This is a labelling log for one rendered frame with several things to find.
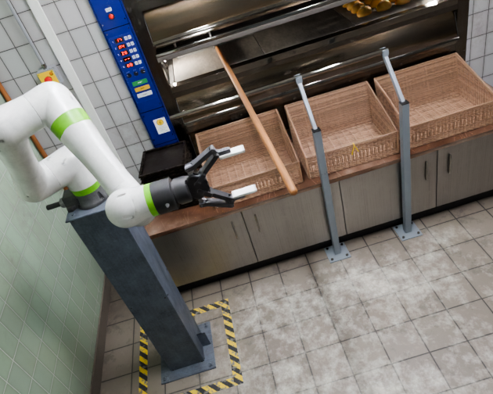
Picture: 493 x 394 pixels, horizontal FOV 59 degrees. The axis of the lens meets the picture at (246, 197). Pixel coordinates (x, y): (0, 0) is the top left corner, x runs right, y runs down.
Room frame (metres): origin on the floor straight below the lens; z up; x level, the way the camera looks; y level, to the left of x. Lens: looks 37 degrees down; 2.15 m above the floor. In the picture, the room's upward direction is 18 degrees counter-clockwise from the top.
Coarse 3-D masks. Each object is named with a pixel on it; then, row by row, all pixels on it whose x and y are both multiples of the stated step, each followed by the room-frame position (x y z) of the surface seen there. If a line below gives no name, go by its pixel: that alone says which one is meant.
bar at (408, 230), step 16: (384, 48) 2.15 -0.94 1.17; (336, 64) 2.15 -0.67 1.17; (288, 80) 2.15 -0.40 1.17; (304, 96) 2.08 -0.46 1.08; (400, 96) 1.96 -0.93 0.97; (192, 112) 2.16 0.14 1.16; (400, 112) 1.94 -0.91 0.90; (400, 128) 1.94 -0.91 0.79; (320, 144) 1.92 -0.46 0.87; (400, 144) 1.95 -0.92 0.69; (320, 160) 1.92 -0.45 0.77; (320, 176) 1.94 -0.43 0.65; (400, 224) 2.00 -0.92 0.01; (336, 240) 1.92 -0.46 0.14; (336, 256) 1.90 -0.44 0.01
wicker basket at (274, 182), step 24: (240, 120) 2.49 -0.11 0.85; (264, 120) 2.48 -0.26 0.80; (216, 144) 2.47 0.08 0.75; (240, 144) 2.46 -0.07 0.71; (288, 144) 2.25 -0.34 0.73; (216, 168) 2.43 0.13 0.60; (240, 168) 2.36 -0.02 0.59; (264, 168) 2.28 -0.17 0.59; (288, 168) 2.03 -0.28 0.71; (264, 192) 2.03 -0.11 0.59
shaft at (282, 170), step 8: (216, 48) 2.87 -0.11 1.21; (224, 56) 2.69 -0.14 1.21; (224, 64) 2.56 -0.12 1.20; (232, 72) 2.41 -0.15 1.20; (232, 80) 2.30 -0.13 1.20; (240, 88) 2.15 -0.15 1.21; (240, 96) 2.07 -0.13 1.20; (248, 104) 1.95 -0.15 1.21; (248, 112) 1.89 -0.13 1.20; (256, 120) 1.76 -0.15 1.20; (264, 136) 1.61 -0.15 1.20; (264, 144) 1.57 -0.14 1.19; (272, 152) 1.47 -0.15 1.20; (280, 160) 1.40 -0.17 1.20; (280, 168) 1.35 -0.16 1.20; (288, 176) 1.29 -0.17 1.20; (288, 184) 1.24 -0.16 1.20; (296, 192) 1.20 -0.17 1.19
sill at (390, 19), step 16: (448, 0) 2.50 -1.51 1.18; (400, 16) 2.51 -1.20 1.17; (416, 16) 2.51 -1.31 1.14; (336, 32) 2.56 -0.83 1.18; (352, 32) 2.51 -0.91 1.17; (288, 48) 2.55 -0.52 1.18; (304, 48) 2.52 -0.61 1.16; (240, 64) 2.55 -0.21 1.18; (256, 64) 2.52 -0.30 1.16; (192, 80) 2.55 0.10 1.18; (208, 80) 2.53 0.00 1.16
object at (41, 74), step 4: (48, 68) 2.50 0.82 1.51; (52, 68) 2.48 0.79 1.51; (56, 68) 2.53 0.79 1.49; (40, 72) 2.48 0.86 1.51; (44, 72) 2.47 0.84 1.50; (48, 72) 2.47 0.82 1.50; (52, 72) 2.47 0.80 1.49; (56, 72) 2.50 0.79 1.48; (40, 76) 2.47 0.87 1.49; (44, 76) 2.47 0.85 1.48; (48, 76) 2.47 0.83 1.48; (52, 76) 2.47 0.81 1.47; (56, 76) 2.47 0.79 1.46; (60, 76) 2.52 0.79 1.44; (40, 80) 2.47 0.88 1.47; (44, 80) 2.47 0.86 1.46; (52, 80) 2.47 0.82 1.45; (56, 80) 2.47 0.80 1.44; (60, 80) 2.49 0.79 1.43
